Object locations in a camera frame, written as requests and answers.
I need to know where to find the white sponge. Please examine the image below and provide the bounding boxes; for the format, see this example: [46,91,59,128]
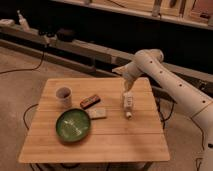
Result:
[88,108,107,119]

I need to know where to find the black floor cable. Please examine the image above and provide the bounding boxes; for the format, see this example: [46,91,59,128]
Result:
[0,49,46,76]

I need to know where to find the white paper cup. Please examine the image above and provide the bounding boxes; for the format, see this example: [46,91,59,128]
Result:
[56,87,72,108]

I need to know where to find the green bowl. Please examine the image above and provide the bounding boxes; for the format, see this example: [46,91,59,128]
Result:
[55,108,91,143]

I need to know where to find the black cable right side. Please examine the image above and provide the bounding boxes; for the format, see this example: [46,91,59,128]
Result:
[189,116,208,171]

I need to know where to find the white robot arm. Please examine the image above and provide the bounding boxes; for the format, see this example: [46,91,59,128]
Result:
[113,49,213,171]

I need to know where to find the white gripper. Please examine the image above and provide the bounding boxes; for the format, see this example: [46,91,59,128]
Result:
[113,62,142,92]

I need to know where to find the small white bottle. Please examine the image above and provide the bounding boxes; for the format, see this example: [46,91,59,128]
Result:
[123,92,133,119]

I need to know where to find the black box on ledge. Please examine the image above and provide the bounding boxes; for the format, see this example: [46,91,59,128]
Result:
[56,29,75,42]

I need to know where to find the white spray bottle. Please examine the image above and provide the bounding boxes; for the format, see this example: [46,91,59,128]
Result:
[17,11,30,31]

